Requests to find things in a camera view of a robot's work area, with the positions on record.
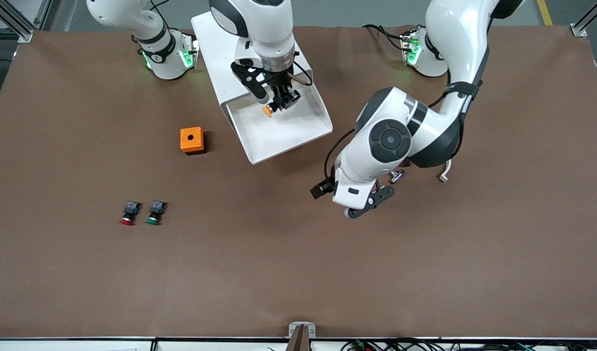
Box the yellow push button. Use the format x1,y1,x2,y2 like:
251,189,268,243
261,100,285,118

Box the white plastic drawer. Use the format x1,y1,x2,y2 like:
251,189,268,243
222,78,334,165

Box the white drawer cabinet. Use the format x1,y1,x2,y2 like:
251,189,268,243
190,12,313,105

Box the green push button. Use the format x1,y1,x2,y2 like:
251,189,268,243
145,199,166,226

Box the red push button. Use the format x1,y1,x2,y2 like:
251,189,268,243
119,200,141,226

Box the brown table cover sheet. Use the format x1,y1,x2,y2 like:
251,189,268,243
0,24,597,340

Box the orange button enclosure box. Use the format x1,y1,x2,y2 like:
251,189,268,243
179,126,207,156

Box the black arm base cable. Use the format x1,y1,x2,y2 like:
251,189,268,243
362,23,409,52

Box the grey metal bracket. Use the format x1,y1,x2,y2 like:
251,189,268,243
288,322,317,339

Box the brown camera stand post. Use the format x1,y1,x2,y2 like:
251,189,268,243
288,325,312,351

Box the black cable bundle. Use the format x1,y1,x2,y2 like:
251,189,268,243
341,338,597,351

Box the aluminium frame profile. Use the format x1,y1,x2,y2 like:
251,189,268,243
0,0,53,43
571,0,597,39

